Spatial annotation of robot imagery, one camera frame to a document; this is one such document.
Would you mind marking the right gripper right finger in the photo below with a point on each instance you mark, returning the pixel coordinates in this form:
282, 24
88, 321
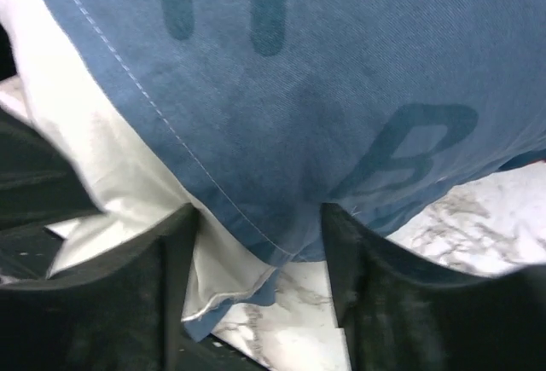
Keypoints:
400, 311

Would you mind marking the white pillow with red logo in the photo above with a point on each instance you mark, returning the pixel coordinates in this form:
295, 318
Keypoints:
122, 188

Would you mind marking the blue lettered pillowcase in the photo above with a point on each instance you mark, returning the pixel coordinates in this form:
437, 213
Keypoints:
266, 109

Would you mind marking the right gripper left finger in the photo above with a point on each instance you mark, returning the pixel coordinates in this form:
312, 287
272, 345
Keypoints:
119, 311

